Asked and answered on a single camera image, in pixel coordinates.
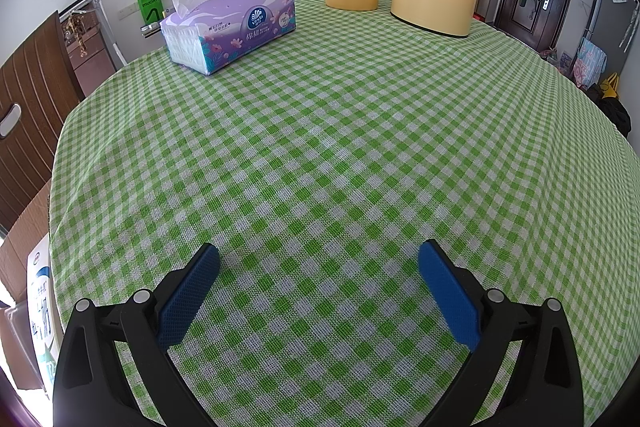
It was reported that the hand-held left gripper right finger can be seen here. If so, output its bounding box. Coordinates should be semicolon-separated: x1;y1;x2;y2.
418;238;586;427

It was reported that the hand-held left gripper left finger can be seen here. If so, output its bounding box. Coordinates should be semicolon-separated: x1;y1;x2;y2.
51;242;222;427

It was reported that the white milk carton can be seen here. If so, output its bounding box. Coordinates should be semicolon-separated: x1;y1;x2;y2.
26;244;67;392

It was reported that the brown cardboard box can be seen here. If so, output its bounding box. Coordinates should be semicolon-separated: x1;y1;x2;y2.
0;179;55;408

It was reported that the green checked tablecloth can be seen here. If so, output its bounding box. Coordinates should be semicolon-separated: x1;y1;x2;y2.
47;0;640;427

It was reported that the brown wooden chair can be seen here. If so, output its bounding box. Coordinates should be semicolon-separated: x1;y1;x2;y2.
0;11;87;234

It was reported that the black bag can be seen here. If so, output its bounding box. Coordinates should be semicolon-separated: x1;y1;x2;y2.
585;83;633;138

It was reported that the brown drawer cabinet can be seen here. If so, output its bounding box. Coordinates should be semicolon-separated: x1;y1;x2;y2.
62;2;121;94

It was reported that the pink red bag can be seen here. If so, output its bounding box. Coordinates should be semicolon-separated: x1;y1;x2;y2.
539;46;572;70

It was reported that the purple tissue pack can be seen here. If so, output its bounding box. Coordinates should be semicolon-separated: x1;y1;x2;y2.
159;0;298;78

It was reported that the pastel gift bag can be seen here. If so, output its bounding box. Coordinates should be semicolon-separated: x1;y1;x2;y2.
571;37;609;88

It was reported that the green shopping bag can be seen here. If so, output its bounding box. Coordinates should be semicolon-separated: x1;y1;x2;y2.
137;0;165;28

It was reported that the grey refrigerator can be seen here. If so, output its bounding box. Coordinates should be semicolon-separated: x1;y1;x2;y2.
582;0;640;84

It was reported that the white folded umbrella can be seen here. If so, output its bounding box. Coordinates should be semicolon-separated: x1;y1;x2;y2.
619;0;640;54

